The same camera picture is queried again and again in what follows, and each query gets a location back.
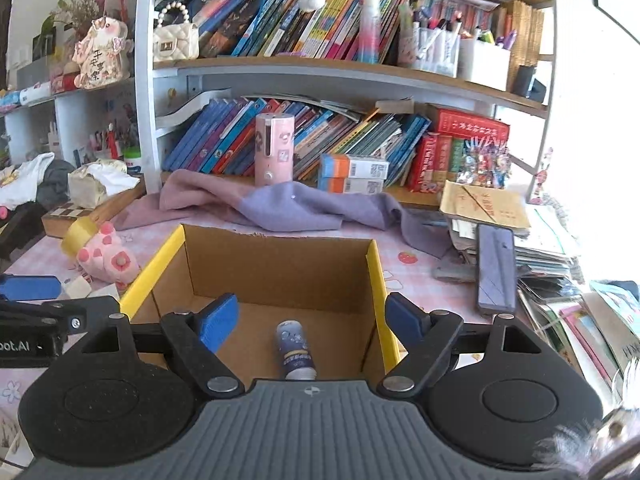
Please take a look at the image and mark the white wipes pack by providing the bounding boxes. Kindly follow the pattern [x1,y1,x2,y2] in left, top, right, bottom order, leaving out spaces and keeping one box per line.
[20,82,53,106]

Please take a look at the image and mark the dark purple pencil case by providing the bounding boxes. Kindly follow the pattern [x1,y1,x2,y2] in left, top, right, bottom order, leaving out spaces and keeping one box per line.
[476,223,517,313]

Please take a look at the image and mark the row of colourful paperback books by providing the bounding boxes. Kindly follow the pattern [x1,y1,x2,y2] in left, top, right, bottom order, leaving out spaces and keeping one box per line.
[192,0,416,63]

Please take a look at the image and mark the pink cylinder dispenser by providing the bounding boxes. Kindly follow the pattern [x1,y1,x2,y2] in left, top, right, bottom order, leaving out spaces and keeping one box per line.
[255,113,296,188]

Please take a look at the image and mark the red thick book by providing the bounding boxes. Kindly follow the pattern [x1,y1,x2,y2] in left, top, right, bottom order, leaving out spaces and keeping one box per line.
[427,105,511,147]
[407,132,453,193]

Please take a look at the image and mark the thick white-paged book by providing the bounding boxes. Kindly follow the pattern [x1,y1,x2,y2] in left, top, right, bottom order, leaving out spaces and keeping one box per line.
[155,91,235,131]

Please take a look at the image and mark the white cup of pens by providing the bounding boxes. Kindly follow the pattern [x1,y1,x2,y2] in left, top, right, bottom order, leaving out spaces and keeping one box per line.
[90,130,113,161]

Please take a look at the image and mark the yellow tissue pack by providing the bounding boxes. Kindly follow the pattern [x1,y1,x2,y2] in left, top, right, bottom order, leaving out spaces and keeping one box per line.
[67,158,142,209]

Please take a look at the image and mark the small blue bottle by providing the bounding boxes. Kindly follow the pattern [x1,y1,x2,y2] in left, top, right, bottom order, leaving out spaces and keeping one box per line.
[276,320,317,381]

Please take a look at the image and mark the pink pig ornament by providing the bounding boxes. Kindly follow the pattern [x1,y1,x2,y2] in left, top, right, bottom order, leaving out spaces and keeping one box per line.
[72,16,133,91]

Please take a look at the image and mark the pile of papers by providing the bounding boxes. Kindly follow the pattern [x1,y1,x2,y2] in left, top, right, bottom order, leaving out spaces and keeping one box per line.
[432,192,586,286]

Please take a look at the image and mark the pink and purple cloth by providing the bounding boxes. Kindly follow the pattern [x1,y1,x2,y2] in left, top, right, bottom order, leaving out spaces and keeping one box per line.
[114,169,453,260]

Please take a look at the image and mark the white side shelf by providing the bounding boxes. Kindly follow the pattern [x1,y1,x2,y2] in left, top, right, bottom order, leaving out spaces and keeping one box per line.
[0,80,143,171]

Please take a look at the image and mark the grey garment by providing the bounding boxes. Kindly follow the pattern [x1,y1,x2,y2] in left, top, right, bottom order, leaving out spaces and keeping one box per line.
[36,160,76,211]

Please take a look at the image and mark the orange blue white box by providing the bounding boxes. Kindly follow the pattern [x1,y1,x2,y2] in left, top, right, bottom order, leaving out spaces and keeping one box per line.
[318,154,390,180]
[318,176,386,195]

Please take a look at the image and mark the row of tan books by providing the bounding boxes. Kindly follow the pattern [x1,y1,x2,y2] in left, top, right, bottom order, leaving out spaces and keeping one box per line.
[502,0,546,93]

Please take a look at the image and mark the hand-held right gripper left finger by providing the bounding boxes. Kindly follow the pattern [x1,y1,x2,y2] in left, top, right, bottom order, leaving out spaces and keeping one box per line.
[80,294,246,398]

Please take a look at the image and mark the fluffy grey sleeve cuff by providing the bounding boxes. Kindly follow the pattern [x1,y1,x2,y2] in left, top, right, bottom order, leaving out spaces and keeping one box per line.
[532,355,640,480]

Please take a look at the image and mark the white shirt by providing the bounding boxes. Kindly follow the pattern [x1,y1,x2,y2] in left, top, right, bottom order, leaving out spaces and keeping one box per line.
[0,152,56,209]

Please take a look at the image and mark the white bookshelf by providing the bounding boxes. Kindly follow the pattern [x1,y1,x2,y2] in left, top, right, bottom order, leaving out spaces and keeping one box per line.
[134,0,558,211]

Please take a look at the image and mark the colourful sticker pack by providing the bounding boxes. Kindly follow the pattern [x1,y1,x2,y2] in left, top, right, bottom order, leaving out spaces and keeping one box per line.
[457,140,512,189]

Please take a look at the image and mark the white pearl-handled handbag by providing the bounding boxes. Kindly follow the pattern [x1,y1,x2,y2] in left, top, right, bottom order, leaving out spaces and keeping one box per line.
[152,1,200,63]

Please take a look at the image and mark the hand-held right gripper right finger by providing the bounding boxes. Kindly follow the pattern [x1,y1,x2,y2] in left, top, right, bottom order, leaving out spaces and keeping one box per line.
[376,291,546,396]

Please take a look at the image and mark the yellow-edged cardboard box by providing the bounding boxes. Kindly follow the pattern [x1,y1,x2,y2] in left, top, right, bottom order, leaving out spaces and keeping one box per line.
[119,224,402,386]

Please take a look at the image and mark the pink pig plush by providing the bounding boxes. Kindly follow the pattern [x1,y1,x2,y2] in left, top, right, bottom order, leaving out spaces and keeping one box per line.
[76,221,142,289]

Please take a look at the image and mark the wooden chess box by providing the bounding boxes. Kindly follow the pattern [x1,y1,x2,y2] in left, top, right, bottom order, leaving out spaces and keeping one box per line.
[41,177,147,239]

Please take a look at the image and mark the clear pen holder with pens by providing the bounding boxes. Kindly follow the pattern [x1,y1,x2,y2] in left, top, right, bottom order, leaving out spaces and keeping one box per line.
[412,15,461,78]

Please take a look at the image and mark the stack of magazines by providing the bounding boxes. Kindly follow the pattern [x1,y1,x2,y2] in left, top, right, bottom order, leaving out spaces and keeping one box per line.
[517,280,640,401]

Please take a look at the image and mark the dried flower bouquet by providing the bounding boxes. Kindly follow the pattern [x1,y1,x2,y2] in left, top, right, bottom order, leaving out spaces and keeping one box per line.
[42,0,106,41]

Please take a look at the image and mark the yellow tape roll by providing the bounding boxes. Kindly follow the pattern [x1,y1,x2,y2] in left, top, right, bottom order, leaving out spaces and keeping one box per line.
[61,219,108,257]

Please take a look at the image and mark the yellow booklet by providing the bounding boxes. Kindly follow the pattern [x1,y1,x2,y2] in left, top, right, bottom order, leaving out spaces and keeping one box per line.
[439,180,532,233]

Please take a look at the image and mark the white storage box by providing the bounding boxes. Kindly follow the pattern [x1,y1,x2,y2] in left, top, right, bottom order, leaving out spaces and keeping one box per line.
[457,30,511,92]

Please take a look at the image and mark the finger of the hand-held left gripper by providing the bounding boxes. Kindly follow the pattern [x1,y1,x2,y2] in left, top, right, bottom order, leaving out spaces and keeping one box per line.
[0,274,62,302]

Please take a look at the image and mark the row of colourful slim books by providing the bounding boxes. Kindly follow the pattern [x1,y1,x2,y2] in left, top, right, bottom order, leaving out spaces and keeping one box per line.
[161,96,432,187]

